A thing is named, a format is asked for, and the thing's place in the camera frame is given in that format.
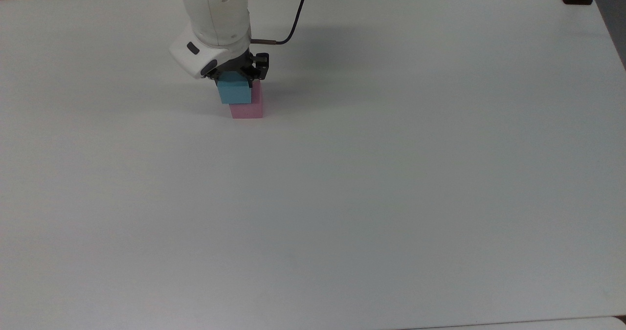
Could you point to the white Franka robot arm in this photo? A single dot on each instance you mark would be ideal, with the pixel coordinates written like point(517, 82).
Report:
point(215, 17)

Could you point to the blue cube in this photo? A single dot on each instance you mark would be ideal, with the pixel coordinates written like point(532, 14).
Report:
point(234, 90)

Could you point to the pink cube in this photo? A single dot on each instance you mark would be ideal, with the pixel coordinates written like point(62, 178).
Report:
point(247, 111)

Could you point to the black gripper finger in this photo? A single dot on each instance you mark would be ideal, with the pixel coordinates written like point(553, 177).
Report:
point(214, 77)
point(258, 75)

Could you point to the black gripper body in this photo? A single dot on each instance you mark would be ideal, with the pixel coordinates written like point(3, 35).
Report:
point(242, 63)

